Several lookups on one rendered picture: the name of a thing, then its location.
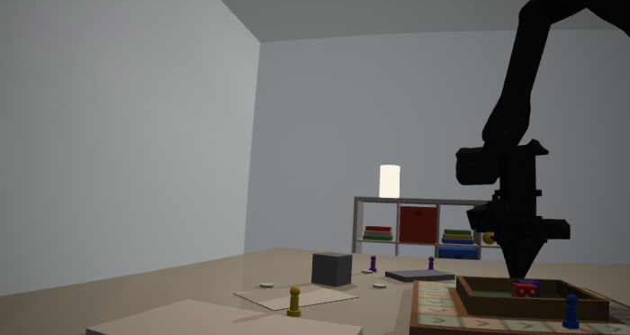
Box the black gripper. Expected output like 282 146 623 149
476 182 571 279

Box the yellow game pawn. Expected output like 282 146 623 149
287 286 302 317

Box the blue pawn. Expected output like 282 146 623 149
562 294 580 329

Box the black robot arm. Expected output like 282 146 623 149
455 0 630 230

